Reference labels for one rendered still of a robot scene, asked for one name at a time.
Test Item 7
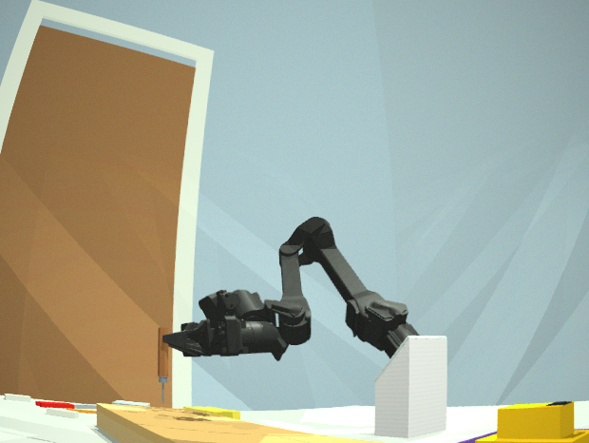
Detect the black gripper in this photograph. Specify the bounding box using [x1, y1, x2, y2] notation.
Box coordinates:
[162, 316, 255, 357]

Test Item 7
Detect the brown wooden-handled awl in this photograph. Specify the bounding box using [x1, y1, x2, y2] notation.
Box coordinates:
[158, 328, 169, 404]

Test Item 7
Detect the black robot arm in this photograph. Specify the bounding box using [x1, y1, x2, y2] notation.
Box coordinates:
[199, 217, 419, 361]

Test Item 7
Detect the purple rectangular tray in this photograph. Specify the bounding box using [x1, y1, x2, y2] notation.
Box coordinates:
[457, 429, 589, 443]

